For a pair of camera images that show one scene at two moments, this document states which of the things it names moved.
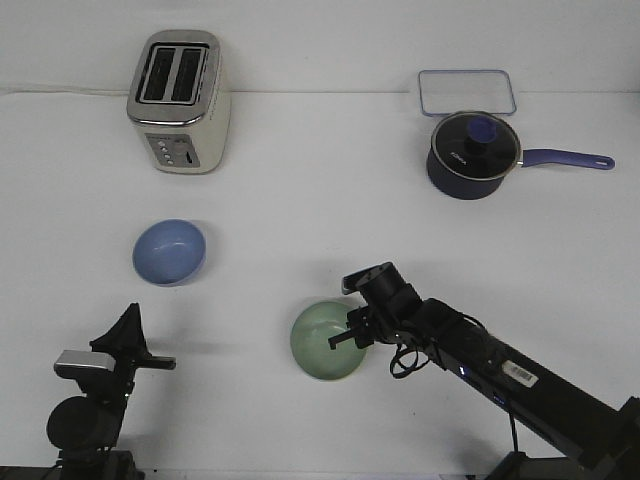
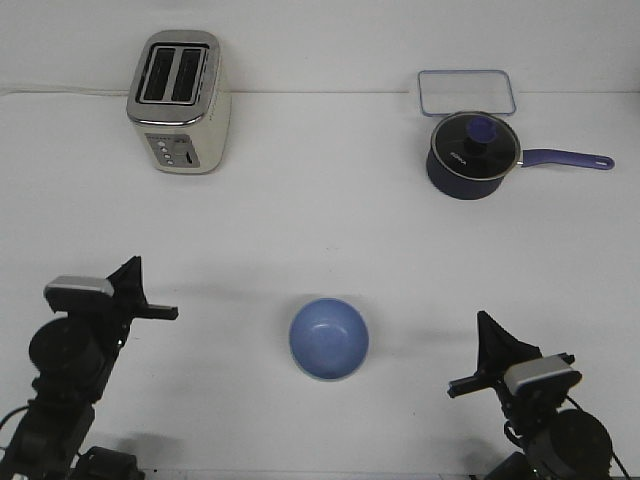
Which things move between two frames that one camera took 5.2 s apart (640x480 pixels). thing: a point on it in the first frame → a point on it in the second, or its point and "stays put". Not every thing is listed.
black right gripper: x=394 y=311 → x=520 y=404
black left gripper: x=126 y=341 → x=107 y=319
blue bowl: x=169 y=252 → x=329 y=338
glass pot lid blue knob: x=476 y=145 stays put
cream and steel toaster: x=180 y=101 stays put
